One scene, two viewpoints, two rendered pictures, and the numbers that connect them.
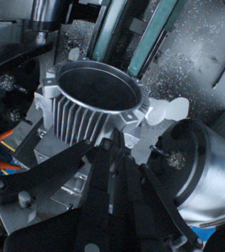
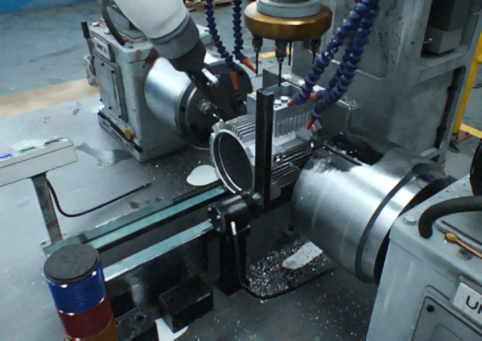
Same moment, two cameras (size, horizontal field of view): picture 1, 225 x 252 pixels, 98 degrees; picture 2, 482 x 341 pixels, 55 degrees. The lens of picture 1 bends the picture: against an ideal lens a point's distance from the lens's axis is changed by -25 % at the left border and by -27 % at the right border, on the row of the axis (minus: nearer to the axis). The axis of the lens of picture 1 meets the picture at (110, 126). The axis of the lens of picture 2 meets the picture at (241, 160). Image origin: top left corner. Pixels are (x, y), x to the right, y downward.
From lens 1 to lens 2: 92 cm
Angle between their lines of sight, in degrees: 39
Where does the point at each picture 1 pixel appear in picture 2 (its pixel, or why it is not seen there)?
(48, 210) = not seen: hidden behind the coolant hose
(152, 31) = (183, 205)
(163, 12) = (163, 213)
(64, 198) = (333, 69)
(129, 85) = (224, 171)
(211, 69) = (143, 199)
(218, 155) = (170, 102)
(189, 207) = not seen: hidden behind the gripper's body
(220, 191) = (171, 75)
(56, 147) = not seen: hidden behind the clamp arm
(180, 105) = (199, 178)
